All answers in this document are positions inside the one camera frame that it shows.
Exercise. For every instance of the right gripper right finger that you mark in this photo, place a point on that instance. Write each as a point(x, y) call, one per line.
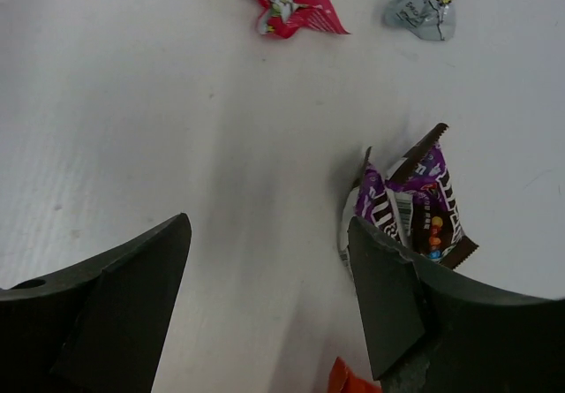
point(430, 329)

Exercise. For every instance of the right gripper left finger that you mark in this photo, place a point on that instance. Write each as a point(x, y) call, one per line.
point(98, 325)

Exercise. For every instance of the red candy packet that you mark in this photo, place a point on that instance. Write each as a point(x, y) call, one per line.
point(282, 18)

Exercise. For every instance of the orange chips bag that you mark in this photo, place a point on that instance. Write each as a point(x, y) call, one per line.
point(342, 380)

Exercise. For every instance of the brown M&M's packet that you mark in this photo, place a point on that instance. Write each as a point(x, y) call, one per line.
point(414, 203)

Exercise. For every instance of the silver candy wrapper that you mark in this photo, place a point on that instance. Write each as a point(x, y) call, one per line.
point(429, 20)

